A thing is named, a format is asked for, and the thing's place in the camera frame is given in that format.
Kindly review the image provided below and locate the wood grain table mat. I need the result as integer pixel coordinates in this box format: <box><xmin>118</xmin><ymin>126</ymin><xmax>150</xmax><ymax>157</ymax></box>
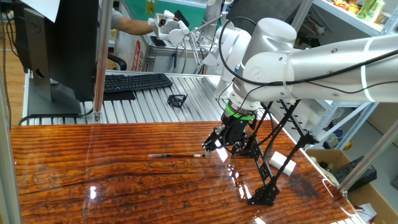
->
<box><xmin>10</xmin><ymin>119</ymin><xmax>358</xmax><ymax>224</ymax></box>

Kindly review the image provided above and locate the black pen rack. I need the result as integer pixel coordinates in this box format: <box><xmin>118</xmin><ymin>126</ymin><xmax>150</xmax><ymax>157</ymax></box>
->
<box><xmin>231</xmin><ymin>98</ymin><xmax>320</xmax><ymax>207</ymax></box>

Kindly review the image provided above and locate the white carton red lettering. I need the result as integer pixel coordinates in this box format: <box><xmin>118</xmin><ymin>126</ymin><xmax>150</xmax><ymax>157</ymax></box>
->
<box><xmin>114</xmin><ymin>30</ymin><xmax>147</xmax><ymax>73</ymax></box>

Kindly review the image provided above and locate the white articulated device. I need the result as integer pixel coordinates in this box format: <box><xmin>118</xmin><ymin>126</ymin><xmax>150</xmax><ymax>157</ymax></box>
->
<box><xmin>147</xmin><ymin>10</ymin><xmax>191</xmax><ymax>44</ymax></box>

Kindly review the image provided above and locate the white metal shelf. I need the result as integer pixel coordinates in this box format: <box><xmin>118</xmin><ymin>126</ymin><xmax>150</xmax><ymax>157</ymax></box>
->
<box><xmin>310</xmin><ymin>0</ymin><xmax>398</xmax><ymax>150</ymax></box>

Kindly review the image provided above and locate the white foam block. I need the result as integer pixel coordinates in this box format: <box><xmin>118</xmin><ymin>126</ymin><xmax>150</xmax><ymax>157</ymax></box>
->
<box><xmin>269</xmin><ymin>151</ymin><xmax>297</xmax><ymax>177</ymax></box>

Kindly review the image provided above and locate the thin black pen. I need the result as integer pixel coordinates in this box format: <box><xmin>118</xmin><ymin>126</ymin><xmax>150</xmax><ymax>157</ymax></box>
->
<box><xmin>148</xmin><ymin>153</ymin><xmax>206</xmax><ymax>158</ymax></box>

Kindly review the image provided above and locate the black desk pad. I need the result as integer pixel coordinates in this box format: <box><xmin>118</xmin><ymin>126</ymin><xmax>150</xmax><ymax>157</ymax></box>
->
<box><xmin>103</xmin><ymin>90</ymin><xmax>137</xmax><ymax>101</ymax></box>

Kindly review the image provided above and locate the dark grey panel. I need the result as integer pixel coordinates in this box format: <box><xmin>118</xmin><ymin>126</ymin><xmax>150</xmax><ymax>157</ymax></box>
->
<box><xmin>225</xmin><ymin>0</ymin><xmax>304</xmax><ymax>35</ymax></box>

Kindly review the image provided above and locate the black keyboard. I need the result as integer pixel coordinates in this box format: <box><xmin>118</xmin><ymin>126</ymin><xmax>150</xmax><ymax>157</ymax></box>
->
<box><xmin>103</xmin><ymin>73</ymin><xmax>174</xmax><ymax>93</ymax></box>

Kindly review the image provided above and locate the black monitor power cable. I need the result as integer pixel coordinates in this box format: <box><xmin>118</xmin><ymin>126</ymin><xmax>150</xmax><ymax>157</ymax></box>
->
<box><xmin>17</xmin><ymin>107</ymin><xmax>95</xmax><ymax>126</ymax></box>

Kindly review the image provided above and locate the white paper sheet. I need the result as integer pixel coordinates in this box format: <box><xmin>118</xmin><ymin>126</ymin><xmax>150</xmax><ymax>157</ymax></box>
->
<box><xmin>20</xmin><ymin>0</ymin><xmax>62</xmax><ymax>23</ymax></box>

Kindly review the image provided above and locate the cardboard box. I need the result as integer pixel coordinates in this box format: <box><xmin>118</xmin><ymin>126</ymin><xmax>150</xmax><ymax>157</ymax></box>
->
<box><xmin>306</xmin><ymin>148</ymin><xmax>398</xmax><ymax>224</ymax></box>

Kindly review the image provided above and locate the yellow drink bottle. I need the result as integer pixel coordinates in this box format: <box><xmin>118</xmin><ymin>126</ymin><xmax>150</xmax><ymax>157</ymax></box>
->
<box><xmin>145</xmin><ymin>0</ymin><xmax>157</xmax><ymax>15</ymax></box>

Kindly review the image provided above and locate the bare forearm of operator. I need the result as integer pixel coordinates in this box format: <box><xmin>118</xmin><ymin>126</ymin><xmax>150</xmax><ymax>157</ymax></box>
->
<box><xmin>119</xmin><ymin>16</ymin><xmax>155</xmax><ymax>35</ymax></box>

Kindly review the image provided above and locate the black tablet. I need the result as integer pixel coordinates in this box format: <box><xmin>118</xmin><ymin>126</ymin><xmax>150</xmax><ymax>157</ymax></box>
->
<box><xmin>173</xmin><ymin>9</ymin><xmax>190</xmax><ymax>27</ymax></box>

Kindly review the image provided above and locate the small black folding stand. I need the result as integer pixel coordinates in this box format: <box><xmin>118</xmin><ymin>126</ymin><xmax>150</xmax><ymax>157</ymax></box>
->
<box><xmin>167</xmin><ymin>93</ymin><xmax>188</xmax><ymax>108</ymax></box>

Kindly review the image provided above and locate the pale green plastic bottle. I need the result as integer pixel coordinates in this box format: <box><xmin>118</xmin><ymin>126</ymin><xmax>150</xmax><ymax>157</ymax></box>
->
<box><xmin>366</xmin><ymin>0</ymin><xmax>386</xmax><ymax>22</ymax></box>

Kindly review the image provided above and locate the green board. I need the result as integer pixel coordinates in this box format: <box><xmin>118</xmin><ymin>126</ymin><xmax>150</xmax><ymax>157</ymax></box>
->
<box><xmin>124</xmin><ymin>0</ymin><xmax>206</xmax><ymax>32</ymax></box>

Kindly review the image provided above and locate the black computer monitor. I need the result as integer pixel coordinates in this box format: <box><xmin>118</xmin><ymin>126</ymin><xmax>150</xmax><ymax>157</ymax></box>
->
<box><xmin>12</xmin><ymin>0</ymin><xmax>100</xmax><ymax>116</ymax></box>

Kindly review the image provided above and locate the black hanging cable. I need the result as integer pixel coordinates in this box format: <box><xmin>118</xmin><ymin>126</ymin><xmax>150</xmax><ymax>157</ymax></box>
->
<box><xmin>0</xmin><ymin>12</ymin><xmax>13</xmax><ymax>131</ymax></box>

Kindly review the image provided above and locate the green flange ring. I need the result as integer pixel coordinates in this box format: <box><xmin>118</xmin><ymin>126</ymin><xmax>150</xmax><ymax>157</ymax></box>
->
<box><xmin>225</xmin><ymin>101</ymin><xmax>256</xmax><ymax>121</ymax></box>

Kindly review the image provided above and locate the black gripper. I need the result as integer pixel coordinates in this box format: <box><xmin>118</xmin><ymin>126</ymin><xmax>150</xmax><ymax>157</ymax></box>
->
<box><xmin>201</xmin><ymin>113</ymin><xmax>254</xmax><ymax>158</ymax></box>

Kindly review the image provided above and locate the black plastic case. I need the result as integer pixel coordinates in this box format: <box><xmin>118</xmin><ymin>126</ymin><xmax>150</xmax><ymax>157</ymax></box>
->
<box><xmin>332</xmin><ymin>155</ymin><xmax>377</xmax><ymax>193</ymax></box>

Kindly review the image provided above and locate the black chair armrest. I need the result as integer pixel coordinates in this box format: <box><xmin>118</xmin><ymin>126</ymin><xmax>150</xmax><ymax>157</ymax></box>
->
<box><xmin>107</xmin><ymin>53</ymin><xmax>127</xmax><ymax>71</ymax></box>

